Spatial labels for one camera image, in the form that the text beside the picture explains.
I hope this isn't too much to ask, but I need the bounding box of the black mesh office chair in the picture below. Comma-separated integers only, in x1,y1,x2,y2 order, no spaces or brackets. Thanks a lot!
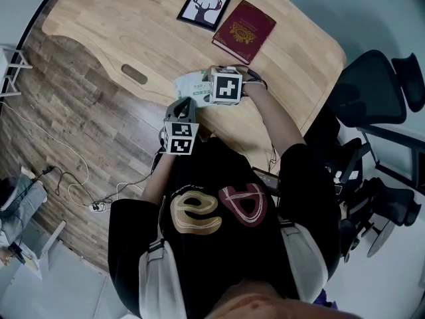
327,49,425,129

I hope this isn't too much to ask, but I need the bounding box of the black box device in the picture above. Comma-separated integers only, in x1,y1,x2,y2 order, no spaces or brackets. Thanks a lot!
251,166,280,192

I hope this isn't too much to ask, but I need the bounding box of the white wooden chair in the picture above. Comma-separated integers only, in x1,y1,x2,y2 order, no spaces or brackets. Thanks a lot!
0,45,33,98

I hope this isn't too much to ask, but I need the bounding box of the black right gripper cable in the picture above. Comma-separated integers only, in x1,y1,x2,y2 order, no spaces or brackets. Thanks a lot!
238,65,280,175

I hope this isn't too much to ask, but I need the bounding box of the person's grey shoulder strap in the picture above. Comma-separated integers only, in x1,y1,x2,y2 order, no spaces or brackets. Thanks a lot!
280,223,329,304
138,237,187,319

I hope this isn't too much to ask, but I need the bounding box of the grey round stand base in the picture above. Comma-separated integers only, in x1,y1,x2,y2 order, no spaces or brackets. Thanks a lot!
367,219,396,259

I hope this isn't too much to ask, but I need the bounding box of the person's right grey shoulder strap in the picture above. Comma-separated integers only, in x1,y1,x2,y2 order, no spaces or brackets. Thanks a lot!
280,223,329,304

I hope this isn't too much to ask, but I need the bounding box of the person's left grey shoulder strap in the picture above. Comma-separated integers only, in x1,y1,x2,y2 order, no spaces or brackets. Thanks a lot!
138,237,187,319

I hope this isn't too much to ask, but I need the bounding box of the white floor cable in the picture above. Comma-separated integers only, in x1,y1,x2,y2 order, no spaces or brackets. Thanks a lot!
0,100,147,209

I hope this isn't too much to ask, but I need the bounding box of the person's right forearm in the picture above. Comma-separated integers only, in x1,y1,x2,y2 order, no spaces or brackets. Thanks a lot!
242,81,308,159

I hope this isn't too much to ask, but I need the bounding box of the person's chin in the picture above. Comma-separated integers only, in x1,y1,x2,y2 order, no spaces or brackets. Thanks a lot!
205,277,363,319

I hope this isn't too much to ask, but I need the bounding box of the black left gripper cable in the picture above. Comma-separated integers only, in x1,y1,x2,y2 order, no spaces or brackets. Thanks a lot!
151,128,167,175

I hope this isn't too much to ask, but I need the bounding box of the maroon hardcover book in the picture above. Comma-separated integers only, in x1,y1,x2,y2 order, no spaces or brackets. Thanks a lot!
211,0,277,65

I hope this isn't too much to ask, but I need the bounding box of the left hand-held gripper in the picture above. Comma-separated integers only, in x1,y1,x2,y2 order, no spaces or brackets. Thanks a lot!
158,96,201,156

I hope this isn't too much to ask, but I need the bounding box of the white lidded wet wipe pack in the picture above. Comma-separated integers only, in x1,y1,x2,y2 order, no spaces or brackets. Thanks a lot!
172,70,213,109

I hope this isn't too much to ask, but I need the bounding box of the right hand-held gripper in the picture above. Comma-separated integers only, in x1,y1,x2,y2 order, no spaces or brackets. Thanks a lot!
201,64,254,107

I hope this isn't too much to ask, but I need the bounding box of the person's black printed shirt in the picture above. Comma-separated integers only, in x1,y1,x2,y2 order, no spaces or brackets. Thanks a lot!
108,136,341,319

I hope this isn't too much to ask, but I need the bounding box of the person's left forearm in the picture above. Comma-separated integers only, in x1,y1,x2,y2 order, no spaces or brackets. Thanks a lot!
141,151,175,205

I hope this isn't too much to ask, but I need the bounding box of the black phone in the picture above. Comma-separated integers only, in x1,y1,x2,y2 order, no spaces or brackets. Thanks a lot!
7,243,26,264

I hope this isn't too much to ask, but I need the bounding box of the white table with dark frame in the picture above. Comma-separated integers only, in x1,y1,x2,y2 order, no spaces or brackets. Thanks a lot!
357,124,425,182

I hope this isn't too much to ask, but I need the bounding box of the white power strip with cables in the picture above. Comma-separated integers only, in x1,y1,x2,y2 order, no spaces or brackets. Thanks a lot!
33,166,157,212

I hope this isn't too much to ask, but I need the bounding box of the white furniture leg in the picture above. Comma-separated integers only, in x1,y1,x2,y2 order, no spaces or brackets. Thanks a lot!
41,220,67,259

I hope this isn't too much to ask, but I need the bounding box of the black deer picture frame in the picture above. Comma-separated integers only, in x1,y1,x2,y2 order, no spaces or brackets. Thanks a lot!
176,0,234,33

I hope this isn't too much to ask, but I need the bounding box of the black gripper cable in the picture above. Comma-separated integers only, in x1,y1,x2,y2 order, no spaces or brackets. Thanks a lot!
238,65,280,175
151,128,167,175

